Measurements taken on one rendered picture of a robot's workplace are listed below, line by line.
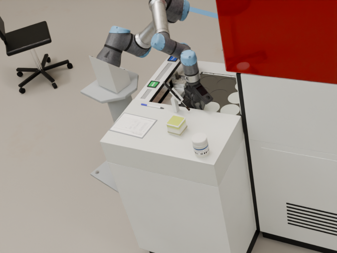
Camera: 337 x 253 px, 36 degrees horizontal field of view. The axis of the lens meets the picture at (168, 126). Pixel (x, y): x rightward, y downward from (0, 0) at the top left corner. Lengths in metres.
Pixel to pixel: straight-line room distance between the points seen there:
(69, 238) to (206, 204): 1.27
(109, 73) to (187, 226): 1.01
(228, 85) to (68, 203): 1.53
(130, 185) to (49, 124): 1.94
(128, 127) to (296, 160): 0.86
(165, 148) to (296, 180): 0.71
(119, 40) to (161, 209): 1.03
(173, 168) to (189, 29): 3.01
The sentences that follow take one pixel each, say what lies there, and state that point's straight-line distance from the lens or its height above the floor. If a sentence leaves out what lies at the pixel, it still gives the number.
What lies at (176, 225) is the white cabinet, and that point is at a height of 0.43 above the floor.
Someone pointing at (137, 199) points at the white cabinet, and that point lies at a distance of 2.79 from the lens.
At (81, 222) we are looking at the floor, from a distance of 3.59.
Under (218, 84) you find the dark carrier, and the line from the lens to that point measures 2.88.
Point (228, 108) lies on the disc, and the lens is 2.69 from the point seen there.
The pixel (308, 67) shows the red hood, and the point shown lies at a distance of 2.23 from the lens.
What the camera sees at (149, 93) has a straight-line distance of 2.82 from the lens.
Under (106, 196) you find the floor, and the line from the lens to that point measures 3.69.
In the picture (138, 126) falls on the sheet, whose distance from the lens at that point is 2.59.
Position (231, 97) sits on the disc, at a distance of 2.76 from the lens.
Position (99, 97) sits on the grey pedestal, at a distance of 3.15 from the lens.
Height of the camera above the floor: 2.57
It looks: 39 degrees down
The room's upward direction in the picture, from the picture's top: 14 degrees counter-clockwise
